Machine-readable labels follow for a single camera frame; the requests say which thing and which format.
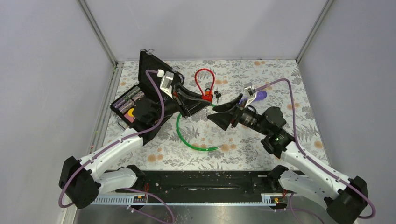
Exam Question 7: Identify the orange black padlock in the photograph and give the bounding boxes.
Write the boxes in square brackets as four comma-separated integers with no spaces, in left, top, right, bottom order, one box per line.
[204,88,213,98]

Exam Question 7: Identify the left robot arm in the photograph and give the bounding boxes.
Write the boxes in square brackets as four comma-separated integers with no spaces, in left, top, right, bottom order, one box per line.
[58,83,212,209]

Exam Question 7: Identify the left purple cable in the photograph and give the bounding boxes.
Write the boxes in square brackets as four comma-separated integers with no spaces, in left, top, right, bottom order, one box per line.
[58,69,176,224]

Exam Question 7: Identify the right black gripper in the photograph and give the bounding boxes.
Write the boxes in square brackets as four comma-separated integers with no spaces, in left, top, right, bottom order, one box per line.
[207,94,270,136]

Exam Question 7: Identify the black poker chip case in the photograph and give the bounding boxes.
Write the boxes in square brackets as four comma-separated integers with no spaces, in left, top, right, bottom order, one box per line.
[110,49,185,127]

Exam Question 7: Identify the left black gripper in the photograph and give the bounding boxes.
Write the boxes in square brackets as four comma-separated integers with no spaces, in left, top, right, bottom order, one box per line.
[151,83,212,122]

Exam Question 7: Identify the black mounting base plate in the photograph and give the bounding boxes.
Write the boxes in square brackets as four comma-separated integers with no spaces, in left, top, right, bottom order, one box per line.
[105,169,331,204]

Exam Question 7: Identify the green cable lock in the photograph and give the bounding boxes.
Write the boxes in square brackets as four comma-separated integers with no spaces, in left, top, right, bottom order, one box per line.
[176,104,225,154]

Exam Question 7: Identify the purple cylindrical handle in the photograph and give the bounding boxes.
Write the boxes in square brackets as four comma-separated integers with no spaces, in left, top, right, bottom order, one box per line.
[239,91,267,104]

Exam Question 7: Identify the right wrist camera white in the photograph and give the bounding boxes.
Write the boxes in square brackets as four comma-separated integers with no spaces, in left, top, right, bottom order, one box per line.
[243,82,257,107]

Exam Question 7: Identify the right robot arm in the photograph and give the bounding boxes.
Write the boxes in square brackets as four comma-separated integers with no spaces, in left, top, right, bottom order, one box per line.
[207,95,368,224]

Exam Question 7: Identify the yellow round chip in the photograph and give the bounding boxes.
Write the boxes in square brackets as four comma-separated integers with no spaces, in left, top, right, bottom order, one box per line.
[127,108,134,117]

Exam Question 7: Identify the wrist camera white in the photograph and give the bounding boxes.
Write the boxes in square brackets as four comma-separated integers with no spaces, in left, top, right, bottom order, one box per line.
[157,69,174,97]
[243,82,257,107]

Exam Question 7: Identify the black keys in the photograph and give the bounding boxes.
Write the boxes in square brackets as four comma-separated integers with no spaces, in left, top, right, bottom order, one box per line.
[214,91,222,104]

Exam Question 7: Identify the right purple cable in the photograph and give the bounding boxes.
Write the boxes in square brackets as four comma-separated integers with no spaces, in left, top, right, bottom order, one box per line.
[254,78,377,224]

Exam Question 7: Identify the red cable with plug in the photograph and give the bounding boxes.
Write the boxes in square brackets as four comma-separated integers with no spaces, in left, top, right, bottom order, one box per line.
[194,68,216,103]

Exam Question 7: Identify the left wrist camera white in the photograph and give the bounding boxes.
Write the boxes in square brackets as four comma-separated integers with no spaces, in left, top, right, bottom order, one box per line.
[157,69,174,97]

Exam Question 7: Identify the purple cable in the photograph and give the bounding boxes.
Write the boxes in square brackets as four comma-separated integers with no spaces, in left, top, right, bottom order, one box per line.
[58,69,176,224]
[254,78,377,224]

